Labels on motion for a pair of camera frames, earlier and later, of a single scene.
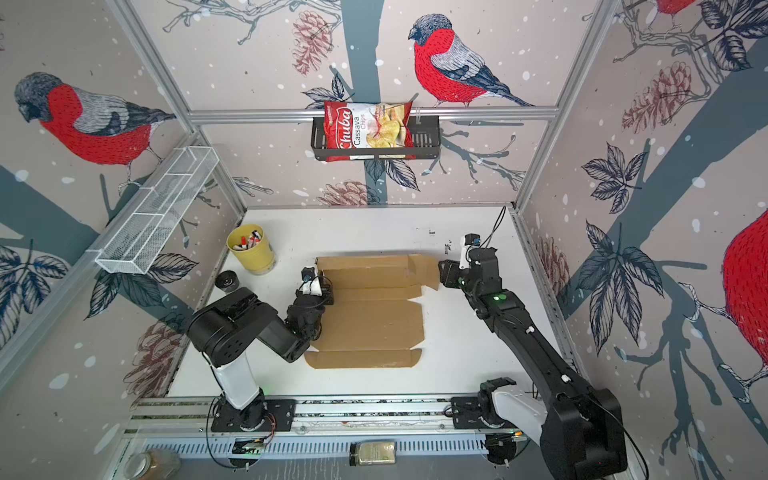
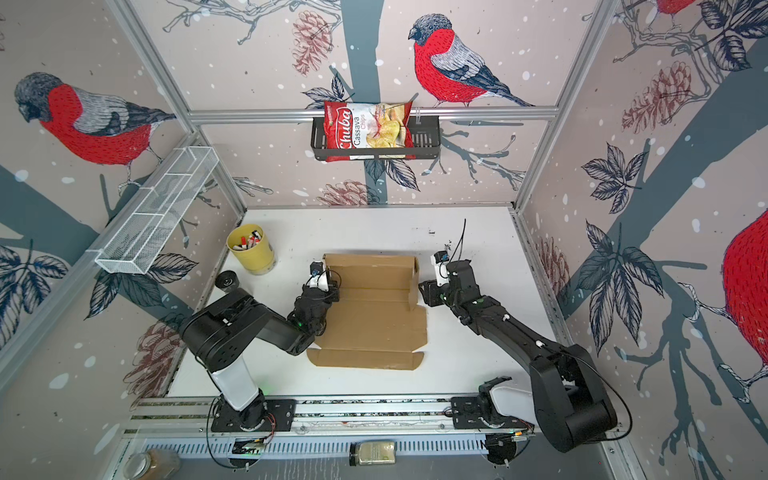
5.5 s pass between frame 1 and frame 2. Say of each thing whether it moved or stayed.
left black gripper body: stayed
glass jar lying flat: stayed
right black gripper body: moved
